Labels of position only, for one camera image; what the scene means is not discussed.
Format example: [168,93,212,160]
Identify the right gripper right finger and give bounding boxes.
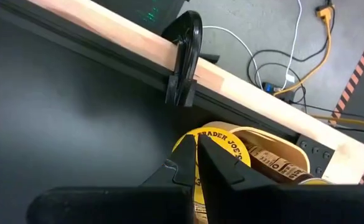
[197,133,246,224]

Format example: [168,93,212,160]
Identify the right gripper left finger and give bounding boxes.
[141,133,198,224]

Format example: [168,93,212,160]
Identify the yellow-lid spice jar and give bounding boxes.
[171,126,252,224]
[243,138,332,187]

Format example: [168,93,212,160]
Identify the tan plastic bin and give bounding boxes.
[200,120,312,185]

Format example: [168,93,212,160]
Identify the black table clamp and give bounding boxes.
[161,9,222,108]

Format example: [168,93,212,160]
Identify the blue power adapter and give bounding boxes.
[261,81,275,95]

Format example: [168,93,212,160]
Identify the black corner bracket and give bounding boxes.
[294,133,337,179]

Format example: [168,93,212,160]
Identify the black floor cable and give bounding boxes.
[246,49,307,105]

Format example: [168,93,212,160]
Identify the thin black cable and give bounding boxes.
[288,98,364,135]

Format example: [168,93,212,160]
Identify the thin white cable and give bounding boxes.
[202,25,264,90]

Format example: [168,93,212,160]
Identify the yellow extension cable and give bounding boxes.
[271,2,364,131]

